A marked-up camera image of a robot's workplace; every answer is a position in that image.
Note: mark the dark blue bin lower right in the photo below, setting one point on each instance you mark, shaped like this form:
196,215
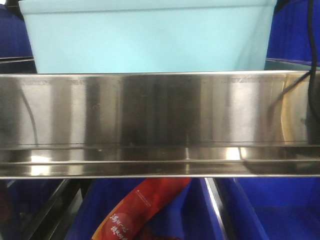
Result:
273,208

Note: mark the dark blue bin lower left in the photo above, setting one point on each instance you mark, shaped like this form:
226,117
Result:
29,195

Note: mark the dark blue bin upper left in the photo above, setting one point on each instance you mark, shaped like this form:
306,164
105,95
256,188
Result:
14,40

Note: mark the dark blue bin lower middle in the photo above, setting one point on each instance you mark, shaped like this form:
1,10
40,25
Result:
190,216

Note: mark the red snack package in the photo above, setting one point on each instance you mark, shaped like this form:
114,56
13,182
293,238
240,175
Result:
138,207

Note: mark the stainless steel shelf rack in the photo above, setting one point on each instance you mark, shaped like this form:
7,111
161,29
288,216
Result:
81,127

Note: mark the light blue plastic bin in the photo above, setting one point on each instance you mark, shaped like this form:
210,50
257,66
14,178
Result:
140,36

